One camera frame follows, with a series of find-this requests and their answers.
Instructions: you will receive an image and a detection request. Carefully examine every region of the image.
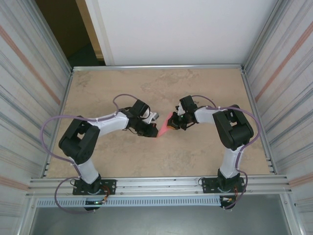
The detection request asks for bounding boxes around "brown wooden door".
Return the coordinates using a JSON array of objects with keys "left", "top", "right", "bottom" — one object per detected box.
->
[{"left": 36, "top": 0, "right": 98, "bottom": 61}]

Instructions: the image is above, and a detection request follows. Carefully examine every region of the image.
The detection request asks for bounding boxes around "aluminium table edge rail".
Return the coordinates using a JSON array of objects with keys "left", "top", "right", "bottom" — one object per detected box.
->
[
  {"left": 241, "top": 70, "right": 277, "bottom": 176},
  {"left": 44, "top": 70, "right": 75, "bottom": 178},
  {"left": 72, "top": 64, "right": 245, "bottom": 71}
]

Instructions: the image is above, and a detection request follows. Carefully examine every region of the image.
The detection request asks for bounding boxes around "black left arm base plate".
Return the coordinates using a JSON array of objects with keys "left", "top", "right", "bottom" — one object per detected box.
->
[{"left": 72, "top": 179, "right": 117, "bottom": 196}]

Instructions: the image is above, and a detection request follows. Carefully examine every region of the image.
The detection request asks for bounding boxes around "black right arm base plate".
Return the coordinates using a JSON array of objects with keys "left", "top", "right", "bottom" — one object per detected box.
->
[{"left": 201, "top": 176, "right": 246, "bottom": 194}]

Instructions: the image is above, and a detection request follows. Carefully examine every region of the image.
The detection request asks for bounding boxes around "pink cloth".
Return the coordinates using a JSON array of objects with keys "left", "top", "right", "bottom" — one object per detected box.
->
[{"left": 156, "top": 112, "right": 176, "bottom": 140}]

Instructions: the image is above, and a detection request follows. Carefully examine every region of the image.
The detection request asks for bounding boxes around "aluminium frame post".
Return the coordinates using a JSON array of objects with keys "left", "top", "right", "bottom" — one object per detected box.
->
[{"left": 243, "top": 0, "right": 287, "bottom": 71}]

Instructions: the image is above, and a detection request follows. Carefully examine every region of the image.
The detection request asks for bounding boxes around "red orange wire bundle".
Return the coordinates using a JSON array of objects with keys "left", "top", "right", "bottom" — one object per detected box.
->
[
  {"left": 97, "top": 186, "right": 110, "bottom": 204},
  {"left": 220, "top": 187, "right": 239, "bottom": 204}
]

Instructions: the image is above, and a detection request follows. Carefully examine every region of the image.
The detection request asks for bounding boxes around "wide aluminium mounting rail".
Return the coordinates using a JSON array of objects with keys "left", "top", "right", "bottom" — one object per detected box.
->
[{"left": 25, "top": 175, "right": 293, "bottom": 198}]

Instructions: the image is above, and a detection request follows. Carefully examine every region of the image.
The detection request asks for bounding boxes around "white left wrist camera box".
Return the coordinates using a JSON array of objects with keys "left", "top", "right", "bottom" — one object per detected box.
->
[{"left": 143, "top": 110, "right": 160, "bottom": 123}]

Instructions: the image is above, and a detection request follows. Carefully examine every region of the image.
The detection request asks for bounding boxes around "grey slotted cable duct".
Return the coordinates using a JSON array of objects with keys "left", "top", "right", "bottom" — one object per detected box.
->
[{"left": 36, "top": 197, "right": 222, "bottom": 208}]

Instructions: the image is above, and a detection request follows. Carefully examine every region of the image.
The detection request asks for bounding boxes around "white door frame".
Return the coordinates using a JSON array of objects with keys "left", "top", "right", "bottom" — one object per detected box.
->
[{"left": 75, "top": 0, "right": 115, "bottom": 66}]

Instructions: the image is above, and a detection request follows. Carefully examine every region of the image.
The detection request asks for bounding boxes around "translucent plastic enclosure panel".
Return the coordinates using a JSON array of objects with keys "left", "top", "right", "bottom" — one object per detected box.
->
[
  {"left": 244, "top": 0, "right": 313, "bottom": 235},
  {"left": 0, "top": 0, "right": 74, "bottom": 235}
]

